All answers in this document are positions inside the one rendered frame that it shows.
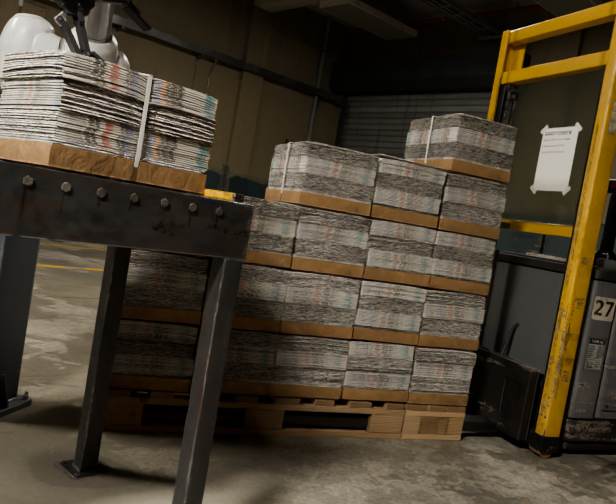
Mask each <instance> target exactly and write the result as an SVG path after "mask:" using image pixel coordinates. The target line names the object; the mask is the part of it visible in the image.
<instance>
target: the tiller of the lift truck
mask: <svg viewBox="0 0 616 504"><path fill-rule="evenodd" d="M607 193H609V194H612V195H611V196H610V201H609V206H608V211H607V215H606V220H605V225H604V230H603V235H602V240H601V245H600V249H599V254H600V256H601V254H602V253H605V254H607V253H608V252H613V249H614V244H615V239H616V179H610V181H609V186H608V191H607Z"/></svg>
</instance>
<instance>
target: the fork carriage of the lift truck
mask: <svg viewBox="0 0 616 504"><path fill-rule="evenodd" d="M470 351H472V352H474V353H476V354H477V355H476V356H477V357H476V358H475V359H477V360H476V364H475V366H474V368H473V372H472V373H471V374H472V377H471V379H470V380H471V383H470V386H469V387H470V388H469V394H468V396H469V397H468V402H467V406H464V407H466V412H468V413H470V414H471V415H483V416H485V417H486V418H488V419H490V420H492V421H494V422H495V423H496V427H495V428H496V429H498V430H500V431H501V432H503V433H505V434H507V435H509V436H510V437H512V438H514V439H516V440H517V441H519V440H525V441H527V437H528V432H529V427H530V422H531V416H532V411H533V406H534V401H535V396H536V391H537V385H538V380H539V375H540V369H538V368H535V367H533V366H530V365H528V364H525V363H523V362H520V361H517V360H515V359H512V358H510V357H507V356H505V355H502V354H500V353H497V352H495V351H492V350H490V349H487V348H485V347H482V346H480V345H478V349H477V351H476V350H470Z"/></svg>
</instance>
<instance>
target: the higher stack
mask: <svg viewBox="0 0 616 504"><path fill-rule="evenodd" d="M434 117H436V118H434ZM410 125H411V126H410V130H409V133H407V134H408V136H407V140H406V142H407V144H406V148H405V149H406V150H405V153H404V154H405V156H404V157H405V158H404V159H405V160H425V163H426V160H429V159H457V160H461V161H466V162H470V163H474V164H479V165H483V166H487V167H492V168H496V169H500V170H505V171H509V172H510V170H513V169H512V168H511V167H512V165H513V162H512V161H513V159H514V156H513V151H514V150H513V148H514V146H515V141H516V137H517V136H516V135H517V131H518V128H515V127H512V126H509V125H506V124H502V123H498V122H494V121H491V120H487V119H483V118H479V117H475V116H471V115H467V114H462V113H456V114H448V115H443V116H439V117H437V116H432V118H422V119H417V120H413V121H411V124H410ZM440 171H444V172H446V177H445V180H444V185H443V187H442V188H443V191H442V192H441V193H442V195H441V197H440V198H441V202H440V205H439V210H438V211H439V213H438V214H437V215H438V217H439V218H444V219H450V220H455V221H460V222H466V223H471V224H477V225H482V226H487V227H493V228H498V229H499V226H500V225H501V223H502V222H501V220H503V219H502V214H501V213H504V209H505V205H504V204H506V203H505V202H506V200H507V199H505V197H506V195H507V194H506V192H507V188H508V187H507V186H506V185H503V184H500V183H508V182H504V181H499V180H495V179H490V178H486V177H481V176H477V175H472V174H468V173H463V172H459V171H454V170H440ZM427 229H432V230H436V235H435V236H436V237H434V238H435V239H436V240H435V239H434V240H435V241H433V242H434V245H432V246H433V247H432V248H433V249H432V253H431V254H432V255H431V258H432V259H433V261H432V267H431V269H430V270H431V272H430V273H429V276H431V279H432V276H433V277H440V278H447V279H453V280H460V281H466V282H473V283H479V284H486V285H489V283H491V282H490V278H491V276H492V275H491V273H492V269H490V268H492V267H491V266H492V265H493V264H492V263H493V259H494V255H493V254H494V250H495V244H496V242H494V241H490V240H491V239H493V238H487V237H482V236H476V235H470V234H465V233H459V232H453V231H448V230H442V229H436V228H427ZM486 239H490V240H486ZM493 246H494V247H493ZM492 253H493V254H492ZM490 256H491V257H490ZM490 262H491V263H490ZM421 288H423V289H426V290H427V292H426V293H427V294H425V295H426V298H425V301H424V302H425V303H424V306H423V311H422V313H421V314H422V317H421V318H422V320H421V322H420V327H419V330H418V331H419V332H418V334H420V335H430V336H440V337H450V338H460V339H471V340H478V338H479V335H480V331H481V330H480V328H481V324H482V323H483V321H484V320H483V317H484V313H483V312H485V310H484V308H485V306H483V305H484V304H486V303H485V301H486V298H485V297H482V296H480V294H474V293H467V292H460V291H453V290H446V289H439V288H432V287H426V286H421ZM412 346H413V347H414V352H413V354H414V355H413V361H414V362H413V365H412V370H413V371H411V377H410V381H409V382H410V383H409V386H408V387H407V388H408V391H409V392H412V393H430V394H446V395H462V396H467V395H468V394H469V388H470V387H469V386H470V383H471V380H470V379H471V377H472V374H471V373H472V372H473V368H474V366H475V364H476V360H477V359H475V358H476V357H477V356H476V355H477V354H476V353H474V352H472V351H470V350H465V349H454V348H443V347H431V346H420V345H412ZM401 403H402V404H404V410H405V414H404V418H403V423H402V429H401V436H400V438H401V439H426V440H461V432H462V427H463V422H464V418H465V411H466V407H464V406H457V405H437V404H418V403H407V402H401Z"/></svg>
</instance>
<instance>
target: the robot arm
mask: <svg viewBox="0 0 616 504"><path fill-rule="evenodd" d="M53 1H54V2H55V3H56V4H57V5H58V6H59V7H60V8H61V10H62V12H61V13H60V14H59V15H58V16H55V17H53V21H54V22H55V23H56V25H57V26H58V27H59V28H60V30H61V32H62V34H63V36H64V38H65V39H64V38H61V37H59V36H57V35H55V29H54V28H53V26H52V25H51V24H50V23H49V22H48V21H46V20H45V19H44V18H42V17H40V16H37V15H32V14H25V13H19V14H16V15H14V16H13V17H12V18H11V19H10V20H9V21H8V22H7V24H6V26H5V27H4V29H3V31H2V33H1V36H0V96H1V94H3V93H2V92H3V91H2V90H4V89H1V85H4V84H2V83H3V81H7V80H2V74H3V72H2V70H4V69H3V66H4V63H5V62H6V61H4V59H5V57H6V56H5V54H8V53H14V52H24V51H40V50H63V51H68V52H72V53H76V54H80V55H84V56H88V57H92V58H96V59H100V60H103V61H106V62H110V63H113V64H115V65H118V66H121V67H124V68H127V69H129V70H130V64H129V62H128V59H127V57H126V56H125V54H124V53H123V52H120V51H118V43H117V40H116V38H115V37H114V36H113V34H112V33H111V27H112V20H113V13H114V6H115V4H116V5H124V6H123V7H122V8H121V9H122V10H123V11H124V12H125V13H126V14H127V15H128V16H129V17H130V18H131V19H132V20H133V21H134V22H135V23H136V24H137V25H138V26H139V27H140V28H141V29H142V30H143V31H149V30H151V28H152V27H151V26H150V25H149V24H148V23H147V22H146V21H145V20H144V19H143V18H142V17H141V16H140V14H141V12H140V10H139V9H138V8H137V7H136V6H135V5H134V4H133V3H132V2H133V0H53ZM66 15H67V16H72V20H73V24H74V25H75V27H74V28H73V29H71V28H70V26H69V25H68V23H67V22H68V20H67V18H66Z"/></svg>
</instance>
